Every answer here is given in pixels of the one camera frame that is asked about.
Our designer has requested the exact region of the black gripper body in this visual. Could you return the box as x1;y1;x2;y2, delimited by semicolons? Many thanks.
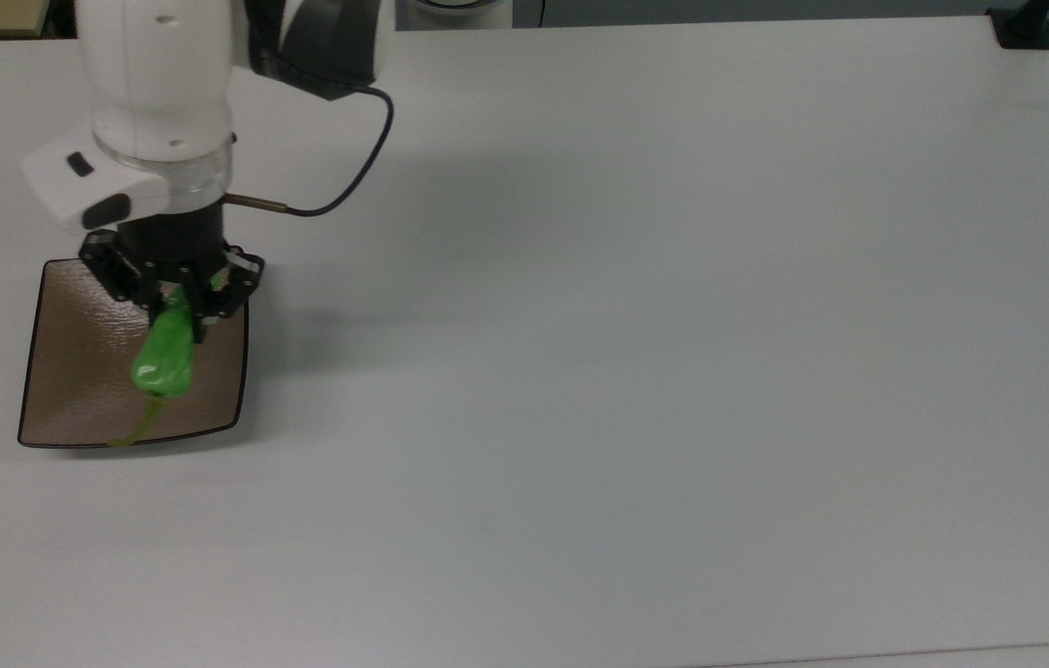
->
77;206;267;326

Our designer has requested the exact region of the green chili pepper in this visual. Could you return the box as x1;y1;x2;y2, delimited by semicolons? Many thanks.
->
107;286;197;449

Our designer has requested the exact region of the square brown ceramic plate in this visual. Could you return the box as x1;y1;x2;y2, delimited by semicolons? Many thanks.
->
17;258;251;450

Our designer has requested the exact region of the black cable with metal connector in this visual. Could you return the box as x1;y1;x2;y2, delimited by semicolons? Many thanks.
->
225;83;395;220

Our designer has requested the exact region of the black camera stand base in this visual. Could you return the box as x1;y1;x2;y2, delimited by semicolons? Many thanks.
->
986;0;1049;50

